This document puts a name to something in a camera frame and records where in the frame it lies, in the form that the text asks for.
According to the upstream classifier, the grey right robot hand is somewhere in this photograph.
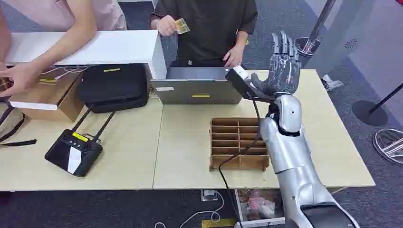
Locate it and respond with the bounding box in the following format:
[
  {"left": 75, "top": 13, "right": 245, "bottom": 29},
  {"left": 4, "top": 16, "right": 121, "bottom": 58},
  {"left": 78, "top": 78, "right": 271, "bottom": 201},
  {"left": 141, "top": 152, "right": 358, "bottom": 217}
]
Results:
[{"left": 250, "top": 30, "right": 302, "bottom": 96}]

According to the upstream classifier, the round chrome stanchion base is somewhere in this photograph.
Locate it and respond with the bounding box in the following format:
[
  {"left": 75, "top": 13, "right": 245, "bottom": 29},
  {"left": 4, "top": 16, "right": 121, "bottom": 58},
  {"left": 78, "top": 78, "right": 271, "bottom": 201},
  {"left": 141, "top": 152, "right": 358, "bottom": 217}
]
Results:
[{"left": 294, "top": 37, "right": 322, "bottom": 58}]

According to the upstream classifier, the chrome stanchion pole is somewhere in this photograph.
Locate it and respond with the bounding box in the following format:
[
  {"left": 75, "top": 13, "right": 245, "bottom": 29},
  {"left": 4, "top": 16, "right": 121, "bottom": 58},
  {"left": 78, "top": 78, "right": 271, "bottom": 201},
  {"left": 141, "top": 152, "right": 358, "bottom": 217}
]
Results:
[{"left": 306, "top": 0, "right": 336, "bottom": 49}]

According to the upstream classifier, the grey slanted panel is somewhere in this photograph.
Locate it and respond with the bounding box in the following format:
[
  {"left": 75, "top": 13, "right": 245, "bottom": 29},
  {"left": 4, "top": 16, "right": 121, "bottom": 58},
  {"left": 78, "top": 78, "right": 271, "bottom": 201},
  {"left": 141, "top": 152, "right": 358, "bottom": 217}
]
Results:
[{"left": 303, "top": 0, "right": 377, "bottom": 78}]

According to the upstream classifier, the wooden compartment card box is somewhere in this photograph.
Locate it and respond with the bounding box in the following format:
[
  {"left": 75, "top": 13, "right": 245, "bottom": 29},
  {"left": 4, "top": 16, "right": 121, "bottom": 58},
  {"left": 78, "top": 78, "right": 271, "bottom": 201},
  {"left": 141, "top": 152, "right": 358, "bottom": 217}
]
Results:
[{"left": 209, "top": 117, "right": 271, "bottom": 172}]

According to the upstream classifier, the person in dark shirt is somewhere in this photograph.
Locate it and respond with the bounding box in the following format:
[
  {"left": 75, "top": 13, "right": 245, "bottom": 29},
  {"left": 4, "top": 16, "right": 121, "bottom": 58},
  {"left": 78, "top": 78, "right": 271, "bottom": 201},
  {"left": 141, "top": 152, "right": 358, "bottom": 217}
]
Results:
[{"left": 149, "top": 0, "right": 259, "bottom": 68}]

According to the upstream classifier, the round black stanchion base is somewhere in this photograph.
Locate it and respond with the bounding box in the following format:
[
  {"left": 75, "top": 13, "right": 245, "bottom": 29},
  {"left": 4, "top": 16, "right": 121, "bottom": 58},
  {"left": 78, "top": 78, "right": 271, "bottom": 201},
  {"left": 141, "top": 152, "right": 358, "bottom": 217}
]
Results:
[{"left": 351, "top": 99, "right": 389, "bottom": 127}]

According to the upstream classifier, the grey laptop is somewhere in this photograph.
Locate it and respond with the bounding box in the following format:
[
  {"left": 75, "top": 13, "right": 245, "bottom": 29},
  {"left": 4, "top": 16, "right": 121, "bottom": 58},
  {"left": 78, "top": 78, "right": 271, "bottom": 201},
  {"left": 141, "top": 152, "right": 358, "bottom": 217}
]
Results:
[{"left": 151, "top": 66, "right": 244, "bottom": 105}]

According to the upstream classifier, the black stanchion pole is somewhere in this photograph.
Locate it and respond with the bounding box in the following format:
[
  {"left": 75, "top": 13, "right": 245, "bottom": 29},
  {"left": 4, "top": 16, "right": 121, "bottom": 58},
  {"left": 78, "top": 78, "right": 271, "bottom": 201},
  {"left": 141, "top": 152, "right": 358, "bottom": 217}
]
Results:
[{"left": 369, "top": 82, "right": 403, "bottom": 114}]

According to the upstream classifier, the round glossy stand base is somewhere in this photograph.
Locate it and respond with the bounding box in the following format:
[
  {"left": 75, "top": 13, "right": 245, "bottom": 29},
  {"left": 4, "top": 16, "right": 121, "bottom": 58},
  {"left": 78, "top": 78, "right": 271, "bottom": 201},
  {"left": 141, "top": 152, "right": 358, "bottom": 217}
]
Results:
[{"left": 373, "top": 128, "right": 403, "bottom": 166}]

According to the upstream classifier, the person's right hand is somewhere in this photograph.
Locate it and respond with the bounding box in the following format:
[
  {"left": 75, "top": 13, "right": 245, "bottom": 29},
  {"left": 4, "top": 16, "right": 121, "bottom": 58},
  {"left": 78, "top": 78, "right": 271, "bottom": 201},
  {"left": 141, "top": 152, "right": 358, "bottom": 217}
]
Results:
[{"left": 156, "top": 15, "right": 179, "bottom": 37}]

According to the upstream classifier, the pink plastic bag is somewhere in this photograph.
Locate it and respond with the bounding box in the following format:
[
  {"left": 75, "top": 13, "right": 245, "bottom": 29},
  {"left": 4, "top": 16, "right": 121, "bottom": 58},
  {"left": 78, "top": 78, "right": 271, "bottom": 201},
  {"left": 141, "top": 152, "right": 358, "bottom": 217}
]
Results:
[{"left": 246, "top": 190, "right": 278, "bottom": 220}]

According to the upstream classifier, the metal floor socket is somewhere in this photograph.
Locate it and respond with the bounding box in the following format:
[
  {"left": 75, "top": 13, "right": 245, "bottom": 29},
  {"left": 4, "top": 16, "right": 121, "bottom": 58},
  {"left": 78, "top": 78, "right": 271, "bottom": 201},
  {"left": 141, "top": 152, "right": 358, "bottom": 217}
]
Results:
[{"left": 200, "top": 189, "right": 219, "bottom": 202}]

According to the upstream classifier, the yellow floor tape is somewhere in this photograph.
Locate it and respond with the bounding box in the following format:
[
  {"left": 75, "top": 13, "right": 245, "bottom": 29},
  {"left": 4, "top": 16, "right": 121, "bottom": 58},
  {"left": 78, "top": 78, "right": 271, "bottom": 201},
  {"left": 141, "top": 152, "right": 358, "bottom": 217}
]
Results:
[{"left": 201, "top": 218, "right": 237, "bottom": 228}]

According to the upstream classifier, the black carry bag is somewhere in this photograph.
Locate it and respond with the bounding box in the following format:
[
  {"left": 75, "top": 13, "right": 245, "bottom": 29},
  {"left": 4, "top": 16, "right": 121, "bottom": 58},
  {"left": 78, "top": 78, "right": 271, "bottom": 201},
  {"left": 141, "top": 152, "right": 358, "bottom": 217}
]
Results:
[{"left": 77, "top": 64, "right": 150, "bottom": 114}]

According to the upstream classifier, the white shelf board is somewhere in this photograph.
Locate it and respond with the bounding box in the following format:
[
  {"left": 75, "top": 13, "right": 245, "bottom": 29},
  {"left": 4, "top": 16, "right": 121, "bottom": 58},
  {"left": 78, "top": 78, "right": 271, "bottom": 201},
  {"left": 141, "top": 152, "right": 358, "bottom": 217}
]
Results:
[{"left": 4, "top": 29, "right": 168, "bottom": 80}]

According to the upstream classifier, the black remote controller with antennas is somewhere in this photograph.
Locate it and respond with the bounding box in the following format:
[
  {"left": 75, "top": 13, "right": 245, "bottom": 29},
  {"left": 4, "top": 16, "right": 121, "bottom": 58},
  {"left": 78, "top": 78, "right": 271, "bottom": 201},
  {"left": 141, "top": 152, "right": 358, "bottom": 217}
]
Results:
[{"left": 44, "top": 105, "right": 116, "bottom": 178}]

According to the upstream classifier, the brown cardboard box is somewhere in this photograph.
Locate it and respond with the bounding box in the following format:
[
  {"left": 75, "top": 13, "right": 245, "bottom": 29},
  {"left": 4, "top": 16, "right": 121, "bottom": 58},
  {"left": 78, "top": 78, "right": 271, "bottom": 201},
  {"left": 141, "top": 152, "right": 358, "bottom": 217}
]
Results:
[{"left": 9, "top": 66, "right": 86, "bottom": 124}]

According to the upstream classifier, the pale-shirt person's left hand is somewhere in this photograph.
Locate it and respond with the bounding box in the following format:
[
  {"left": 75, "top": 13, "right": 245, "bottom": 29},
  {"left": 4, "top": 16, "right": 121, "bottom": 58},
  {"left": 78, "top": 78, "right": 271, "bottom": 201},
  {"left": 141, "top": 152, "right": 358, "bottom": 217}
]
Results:
[{"left": 0, "top": 61, "right": 43, "bottom": 98}]

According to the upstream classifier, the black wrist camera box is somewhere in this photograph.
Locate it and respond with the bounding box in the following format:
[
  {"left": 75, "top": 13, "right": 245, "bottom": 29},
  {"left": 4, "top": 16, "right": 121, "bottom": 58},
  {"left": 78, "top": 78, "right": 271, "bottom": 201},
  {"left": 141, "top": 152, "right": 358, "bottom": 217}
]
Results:
[{"left": 225, "top": 65, "right": 275, "bottom": 104}]

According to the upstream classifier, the black camera cable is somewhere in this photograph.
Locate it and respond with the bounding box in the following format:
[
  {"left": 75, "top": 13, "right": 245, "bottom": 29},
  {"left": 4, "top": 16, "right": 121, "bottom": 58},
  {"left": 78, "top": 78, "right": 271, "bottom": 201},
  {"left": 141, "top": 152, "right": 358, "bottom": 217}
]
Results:
[{"left": 218, "top": 99, "right": 262, "bottom": 228}]

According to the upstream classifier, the white floor cable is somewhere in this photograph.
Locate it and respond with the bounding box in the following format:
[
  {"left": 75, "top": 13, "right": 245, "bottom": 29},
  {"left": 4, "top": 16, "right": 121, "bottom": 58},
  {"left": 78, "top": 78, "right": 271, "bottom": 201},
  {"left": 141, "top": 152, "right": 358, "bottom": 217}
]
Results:
[{"left": 154, "top": 190, "right": 225, "bottom": 228}]

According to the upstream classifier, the white cable on cardboard box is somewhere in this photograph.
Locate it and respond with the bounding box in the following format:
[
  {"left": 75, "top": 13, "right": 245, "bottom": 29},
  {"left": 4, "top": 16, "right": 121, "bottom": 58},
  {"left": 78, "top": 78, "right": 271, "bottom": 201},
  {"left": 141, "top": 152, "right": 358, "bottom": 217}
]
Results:
[{"left": 39, "top": 65, "right": 89, "bottom": 81}]

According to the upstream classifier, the black strap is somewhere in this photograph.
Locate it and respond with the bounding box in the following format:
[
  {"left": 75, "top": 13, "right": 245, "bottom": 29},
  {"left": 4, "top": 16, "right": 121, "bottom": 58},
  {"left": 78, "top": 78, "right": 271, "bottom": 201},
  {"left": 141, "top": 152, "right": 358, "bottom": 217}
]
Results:
[{"left": 0, "top": 96, "right": 38, "bottom": 148}]

